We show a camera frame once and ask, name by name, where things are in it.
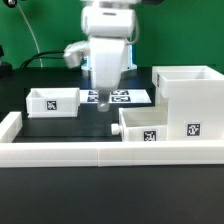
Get white plastic border wall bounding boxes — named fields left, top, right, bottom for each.
left=0, top=112, right=224, bottom=168

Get white drawer cabinet housing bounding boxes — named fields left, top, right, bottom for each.
left=152, top=66, right=224, bottom=140

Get white base marker plate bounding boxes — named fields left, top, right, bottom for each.
left=80, top=89, right=151, bottom=104

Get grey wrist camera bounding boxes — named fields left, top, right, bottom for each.
left=63, top=41, right=89, bottom=69

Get white cable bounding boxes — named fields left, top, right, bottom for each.
left=16, top=2, right=45, bottom=68

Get black device at left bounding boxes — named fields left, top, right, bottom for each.
left=0, top=45, right=13, bottom=78

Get white drawer box with knob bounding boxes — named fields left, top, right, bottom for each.
left=111, top=107, right=167, bottom=141

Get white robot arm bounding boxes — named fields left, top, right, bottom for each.
left=81, top=0, right=164, bottom=112

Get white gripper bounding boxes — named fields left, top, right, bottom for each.
left=89, top=37, right=126, bottom=112

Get black cables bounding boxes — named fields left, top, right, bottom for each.
left=19, top=49, right=68, bottom=69

